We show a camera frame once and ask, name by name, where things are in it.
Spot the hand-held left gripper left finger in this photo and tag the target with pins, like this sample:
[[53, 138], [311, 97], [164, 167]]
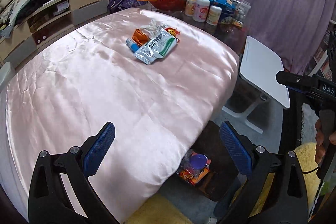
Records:
[[98, 150]]

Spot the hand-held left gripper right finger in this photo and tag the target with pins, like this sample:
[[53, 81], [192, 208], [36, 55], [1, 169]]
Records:
[[236, 150]]

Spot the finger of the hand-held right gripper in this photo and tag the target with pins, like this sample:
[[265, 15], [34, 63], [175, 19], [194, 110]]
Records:
[[294, 79]]

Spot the black trash bin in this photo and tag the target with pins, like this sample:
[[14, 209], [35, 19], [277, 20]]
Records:
[[223, 187]]

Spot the purple plastic bowl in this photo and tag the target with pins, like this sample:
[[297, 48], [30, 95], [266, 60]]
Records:
[[198, 161]]

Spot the orange red snack wrappers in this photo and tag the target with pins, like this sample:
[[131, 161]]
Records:
[[193, 176]]

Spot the blue white tube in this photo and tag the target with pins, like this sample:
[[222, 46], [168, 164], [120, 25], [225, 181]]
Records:
[[132, 45]]

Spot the silver green snack bag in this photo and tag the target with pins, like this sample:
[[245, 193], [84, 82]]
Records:
[[157, 45]]

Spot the orange wrapper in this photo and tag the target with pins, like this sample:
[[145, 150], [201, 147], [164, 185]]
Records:
[[140, 36]]

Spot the red yellow candy wrapper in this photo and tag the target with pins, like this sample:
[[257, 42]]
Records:
[[173, 32]]

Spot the clear plastic wrapper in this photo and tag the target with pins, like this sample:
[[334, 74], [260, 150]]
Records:
[[151, 24]]

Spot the person's right hand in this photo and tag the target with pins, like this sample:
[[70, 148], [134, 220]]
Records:
[[319, 142]]

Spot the white fur cushion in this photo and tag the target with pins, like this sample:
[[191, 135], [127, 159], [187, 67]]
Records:
[[309, 121]]

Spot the white side table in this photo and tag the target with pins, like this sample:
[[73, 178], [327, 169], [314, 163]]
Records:
[[262, 66]]

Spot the white bookshelf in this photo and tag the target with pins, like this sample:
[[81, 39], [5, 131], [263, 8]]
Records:
[[321, 56]]

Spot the pink satin table cover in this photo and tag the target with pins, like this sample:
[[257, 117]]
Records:
[[105, 95]]

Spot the glass coffee table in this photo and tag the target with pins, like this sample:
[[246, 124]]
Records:
[[236, 35]]

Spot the purple curtain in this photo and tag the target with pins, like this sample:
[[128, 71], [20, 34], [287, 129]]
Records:
[[275, 3]]

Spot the clear plastic container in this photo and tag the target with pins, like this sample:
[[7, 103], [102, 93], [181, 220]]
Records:
[[242, 10]]

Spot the blue cookie tin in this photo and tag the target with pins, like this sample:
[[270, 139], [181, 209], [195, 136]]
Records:
[[227, 16]]

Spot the small white bottle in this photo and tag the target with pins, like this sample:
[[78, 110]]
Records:
[[214, 16]]

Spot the blue chips bag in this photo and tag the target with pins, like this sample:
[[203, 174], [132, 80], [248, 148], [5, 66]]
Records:
[[220, 1]]

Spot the large white bottle pink label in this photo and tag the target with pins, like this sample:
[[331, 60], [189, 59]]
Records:
[[201, 10]]

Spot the yellow lid bottle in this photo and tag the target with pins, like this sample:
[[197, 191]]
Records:
[[190, 5]]

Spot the beige television cabinet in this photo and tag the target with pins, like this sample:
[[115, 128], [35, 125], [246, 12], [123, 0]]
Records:
[[86, 7]]

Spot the purple bag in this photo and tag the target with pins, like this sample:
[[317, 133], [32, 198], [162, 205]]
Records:
[[123, 2]]

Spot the pile of clothes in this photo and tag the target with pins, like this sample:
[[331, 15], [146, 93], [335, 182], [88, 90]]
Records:
[[13, 11]]

